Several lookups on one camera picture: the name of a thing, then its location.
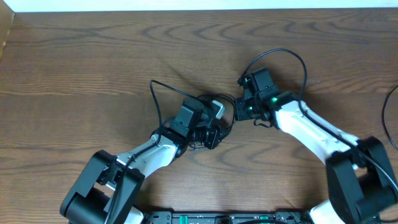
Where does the black USB cable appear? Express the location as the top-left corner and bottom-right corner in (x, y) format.
(381, 85), (398, 152)
(196, 93), (238, 138)

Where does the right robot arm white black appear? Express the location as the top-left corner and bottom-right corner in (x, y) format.
(236, 68), (397, 223)

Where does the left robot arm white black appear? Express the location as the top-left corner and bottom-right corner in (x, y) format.
(60, 98), (226, 223)

